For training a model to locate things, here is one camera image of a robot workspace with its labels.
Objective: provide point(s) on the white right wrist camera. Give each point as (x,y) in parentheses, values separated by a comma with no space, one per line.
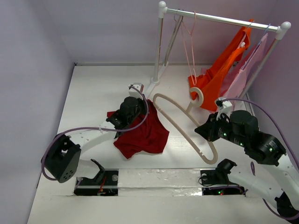
(224,106)

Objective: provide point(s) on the dark red t shirt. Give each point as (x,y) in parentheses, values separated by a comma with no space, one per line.
(151,136)

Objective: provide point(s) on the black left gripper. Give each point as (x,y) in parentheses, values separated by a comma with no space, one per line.
(144,105)

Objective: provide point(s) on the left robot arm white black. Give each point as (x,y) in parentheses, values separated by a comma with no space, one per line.
(61,160)

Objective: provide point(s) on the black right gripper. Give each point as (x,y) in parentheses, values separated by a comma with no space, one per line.
(212,129)

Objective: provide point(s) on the pink t shirt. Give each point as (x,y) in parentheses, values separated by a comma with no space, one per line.
(235,81)

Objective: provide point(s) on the beige wooden hanger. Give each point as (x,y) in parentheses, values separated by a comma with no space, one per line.
(189,119)

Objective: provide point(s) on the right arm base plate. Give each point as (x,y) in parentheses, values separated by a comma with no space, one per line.
(215,181)

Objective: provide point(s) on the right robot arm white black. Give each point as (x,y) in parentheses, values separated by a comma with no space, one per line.
(267,151)

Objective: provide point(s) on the grey plastic hanger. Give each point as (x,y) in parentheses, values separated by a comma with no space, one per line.
(178,23)

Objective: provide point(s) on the white hanger under orange shirt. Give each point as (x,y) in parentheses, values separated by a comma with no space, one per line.
(242,42)

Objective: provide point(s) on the pink wire hanger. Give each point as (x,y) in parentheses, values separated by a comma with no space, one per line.
(191,65)

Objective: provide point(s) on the orange t shirt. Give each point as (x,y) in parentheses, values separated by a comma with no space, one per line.
(210,83)

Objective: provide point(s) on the blue wire hanger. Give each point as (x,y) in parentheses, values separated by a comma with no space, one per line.
(255,48)

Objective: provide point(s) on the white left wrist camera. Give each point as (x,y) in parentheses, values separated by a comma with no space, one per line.
(136,90)

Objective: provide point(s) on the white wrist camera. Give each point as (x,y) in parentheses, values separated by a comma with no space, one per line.
(136,90)
(224,106)

